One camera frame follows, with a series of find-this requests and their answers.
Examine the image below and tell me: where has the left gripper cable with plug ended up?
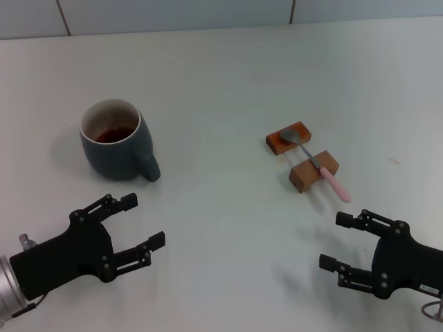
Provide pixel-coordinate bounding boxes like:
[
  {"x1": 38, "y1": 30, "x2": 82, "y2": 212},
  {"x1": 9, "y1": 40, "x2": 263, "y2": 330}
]
[{"x1": 0, "y1": 233, "x2": 48, "y2": 324}]

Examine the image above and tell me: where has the reddish flat wooden block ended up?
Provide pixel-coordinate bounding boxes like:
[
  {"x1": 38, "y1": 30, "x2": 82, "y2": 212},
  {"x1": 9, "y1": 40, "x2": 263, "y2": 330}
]
[{"x1": 265, "y1": 120, "x2": 314, "y2": 156}]

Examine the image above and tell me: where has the gripper cable with plug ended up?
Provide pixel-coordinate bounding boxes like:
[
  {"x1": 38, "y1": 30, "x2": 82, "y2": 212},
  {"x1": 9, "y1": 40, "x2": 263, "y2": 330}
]
[
  {"x1": 0, "y1": 233, "x2": 48, "y2": 324},
  {"x1": 419, "y1": 293, "x2": 443, "y2": 322}
]

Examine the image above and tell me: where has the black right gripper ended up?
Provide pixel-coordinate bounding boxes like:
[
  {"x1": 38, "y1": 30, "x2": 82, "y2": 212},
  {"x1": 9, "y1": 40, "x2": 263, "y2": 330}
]
[{"x1": 318, "y1": 208, "x2": 443, "y2": 300}]

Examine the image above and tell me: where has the grey ceramic mug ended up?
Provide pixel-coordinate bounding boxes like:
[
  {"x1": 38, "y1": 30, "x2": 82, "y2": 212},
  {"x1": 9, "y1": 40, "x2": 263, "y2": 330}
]
[{"x1": 79, "y1": 99, "x2": 162, "y2": 183}]

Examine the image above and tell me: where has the right gripper cable with plug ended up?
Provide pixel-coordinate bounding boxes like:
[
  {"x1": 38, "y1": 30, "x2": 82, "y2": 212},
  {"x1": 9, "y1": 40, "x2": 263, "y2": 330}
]
[{"x1": 419, "y1": 293, "x2": 443, "y2": 322}]

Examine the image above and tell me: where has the dark brown coffee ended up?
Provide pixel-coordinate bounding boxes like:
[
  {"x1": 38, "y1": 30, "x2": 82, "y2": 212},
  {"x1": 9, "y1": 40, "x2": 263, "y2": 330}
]
[{"x1": 93, "y1": 127, "x2": 135, "y2": 144}]

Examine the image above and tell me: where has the light arched wooden block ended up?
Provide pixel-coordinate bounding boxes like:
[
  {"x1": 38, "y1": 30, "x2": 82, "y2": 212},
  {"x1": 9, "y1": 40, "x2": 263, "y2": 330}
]
[{"x1": 289, "y1": 149, "x2": 340, "y2": 194}]

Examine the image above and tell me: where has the pink handled metal spoon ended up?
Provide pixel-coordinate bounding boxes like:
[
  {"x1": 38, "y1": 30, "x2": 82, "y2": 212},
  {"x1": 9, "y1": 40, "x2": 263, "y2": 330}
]
[{"x1": 279, "y1": 129, "x2": 352, "y2": 203}]

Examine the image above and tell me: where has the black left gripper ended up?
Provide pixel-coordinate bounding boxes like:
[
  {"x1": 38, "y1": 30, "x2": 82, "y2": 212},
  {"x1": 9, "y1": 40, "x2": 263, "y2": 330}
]
[{"x1": 9, "y1": 193, "x2": 166, "y2": 302}]

